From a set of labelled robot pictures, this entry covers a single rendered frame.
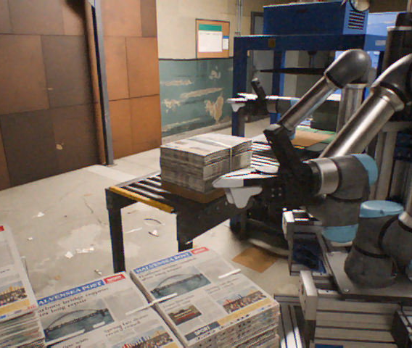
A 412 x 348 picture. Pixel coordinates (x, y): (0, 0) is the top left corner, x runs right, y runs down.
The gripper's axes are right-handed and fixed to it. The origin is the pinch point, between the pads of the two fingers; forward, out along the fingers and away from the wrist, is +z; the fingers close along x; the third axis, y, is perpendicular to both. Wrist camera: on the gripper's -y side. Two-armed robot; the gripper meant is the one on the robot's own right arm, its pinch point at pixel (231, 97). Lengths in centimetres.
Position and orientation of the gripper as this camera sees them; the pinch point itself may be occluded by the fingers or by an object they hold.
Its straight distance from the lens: 187.6
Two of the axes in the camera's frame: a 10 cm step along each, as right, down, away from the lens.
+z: -8.6, -1.6, 4.8
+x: 5.0, -4.1, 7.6
